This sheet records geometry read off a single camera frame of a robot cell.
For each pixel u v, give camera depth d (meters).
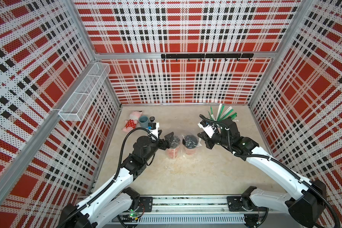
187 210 0.73
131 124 1.01
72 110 0.68
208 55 0.88
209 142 0.65
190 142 0.77
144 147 0.55
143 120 1.06
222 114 0.96
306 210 0.38
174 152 0.82
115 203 0.57
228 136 0.55
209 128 0.63
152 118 1.11
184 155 0.91
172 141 0.73
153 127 0.63
